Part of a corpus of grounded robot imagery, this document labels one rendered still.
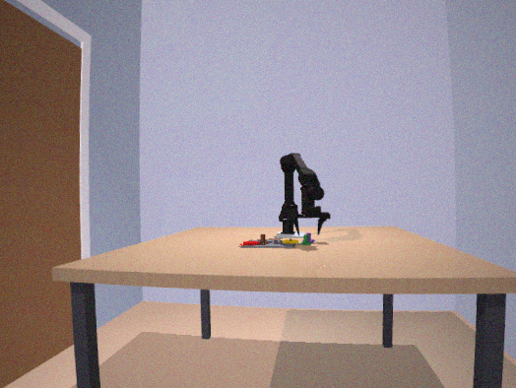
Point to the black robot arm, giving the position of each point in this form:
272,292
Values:
310,190

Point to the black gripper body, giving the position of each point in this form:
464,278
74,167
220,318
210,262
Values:
294,216

